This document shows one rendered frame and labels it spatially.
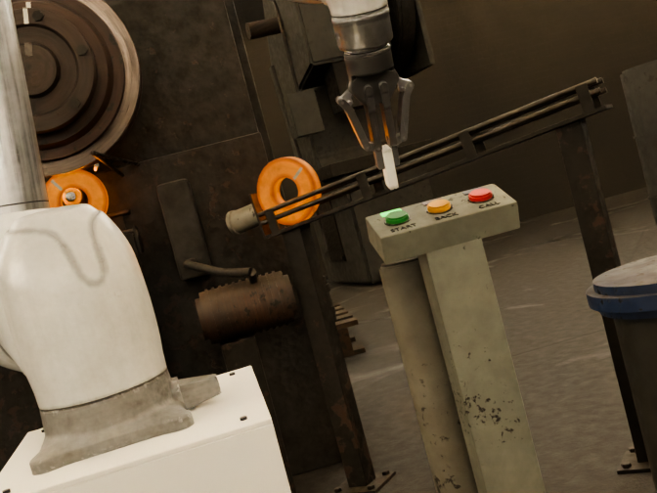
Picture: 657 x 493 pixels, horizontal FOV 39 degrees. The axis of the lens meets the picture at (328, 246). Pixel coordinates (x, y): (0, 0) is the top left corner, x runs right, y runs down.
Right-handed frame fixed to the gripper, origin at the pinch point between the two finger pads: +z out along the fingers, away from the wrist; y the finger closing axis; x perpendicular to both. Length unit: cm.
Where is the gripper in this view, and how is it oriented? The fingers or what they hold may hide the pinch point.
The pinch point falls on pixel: (388, 166)
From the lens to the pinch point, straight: 152.7
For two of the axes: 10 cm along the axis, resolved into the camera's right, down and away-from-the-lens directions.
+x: 2.0, 3.6, -9.1
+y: -9.6, 2.6, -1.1
